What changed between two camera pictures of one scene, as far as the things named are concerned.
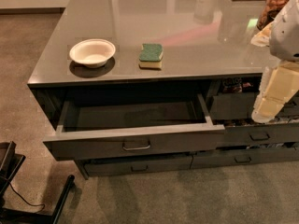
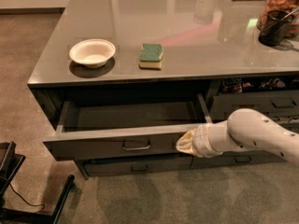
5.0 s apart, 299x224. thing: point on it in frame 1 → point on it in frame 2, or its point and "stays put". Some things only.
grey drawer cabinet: (153, 78) stays put
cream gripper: (286, 35) → (200, 139)
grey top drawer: (97, 126) stays put
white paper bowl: (93, 53) stays put
